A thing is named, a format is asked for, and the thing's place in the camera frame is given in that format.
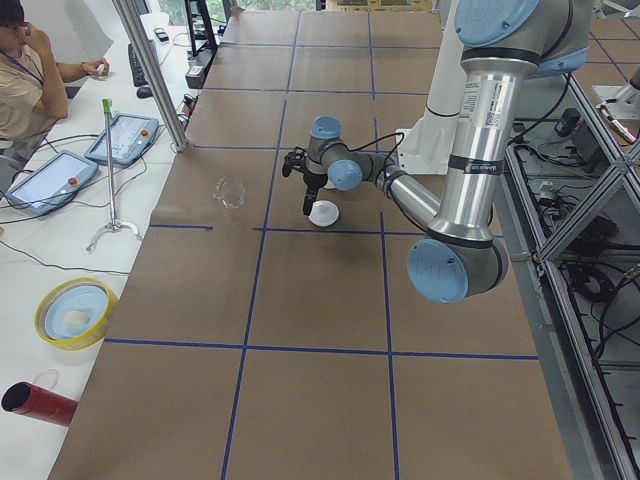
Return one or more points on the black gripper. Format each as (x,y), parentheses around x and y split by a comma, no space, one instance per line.
(314,181)

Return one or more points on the white cup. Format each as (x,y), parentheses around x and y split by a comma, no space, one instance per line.
(324,213)

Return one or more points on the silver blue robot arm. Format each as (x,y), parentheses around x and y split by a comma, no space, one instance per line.
(503,44)

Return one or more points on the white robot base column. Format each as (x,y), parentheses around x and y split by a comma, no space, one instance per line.
(426,147)

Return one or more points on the clear plastic funnel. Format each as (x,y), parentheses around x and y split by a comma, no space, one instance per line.
(230,192)

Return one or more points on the brown paper table cover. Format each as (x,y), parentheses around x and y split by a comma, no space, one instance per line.
(248,344)

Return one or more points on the far teach pendant tablet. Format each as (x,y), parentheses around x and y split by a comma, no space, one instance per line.
(131,136)

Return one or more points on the teach pendant tablet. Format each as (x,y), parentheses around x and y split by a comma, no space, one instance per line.
(131,136)
(52,185)

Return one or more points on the black computer mouse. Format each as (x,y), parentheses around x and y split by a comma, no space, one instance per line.
(144,92)

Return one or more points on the black keyboard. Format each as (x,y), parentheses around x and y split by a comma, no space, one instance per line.
(137,72)

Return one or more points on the metal stand green top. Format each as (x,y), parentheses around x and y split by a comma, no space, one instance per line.
(115,224)

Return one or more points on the near teach pendant tablet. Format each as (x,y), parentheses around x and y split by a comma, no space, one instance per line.
(52,185)

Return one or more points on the yellow bowl with blue plate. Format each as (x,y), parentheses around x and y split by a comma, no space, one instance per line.
(75,314)

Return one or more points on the black power adapter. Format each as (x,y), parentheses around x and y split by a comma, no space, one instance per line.
(567,123)

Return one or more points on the seated person beige shirt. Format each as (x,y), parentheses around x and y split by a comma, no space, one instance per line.
(33,83)

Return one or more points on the red cylinder tube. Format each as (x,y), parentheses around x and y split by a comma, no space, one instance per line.
(36,402)

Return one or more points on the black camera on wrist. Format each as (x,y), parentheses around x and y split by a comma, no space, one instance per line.
(294,161)

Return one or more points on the aluminium frame post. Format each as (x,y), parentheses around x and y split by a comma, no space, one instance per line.
(136,33)

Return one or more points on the aluminium frame rail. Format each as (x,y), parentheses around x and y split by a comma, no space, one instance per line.
(570,213)

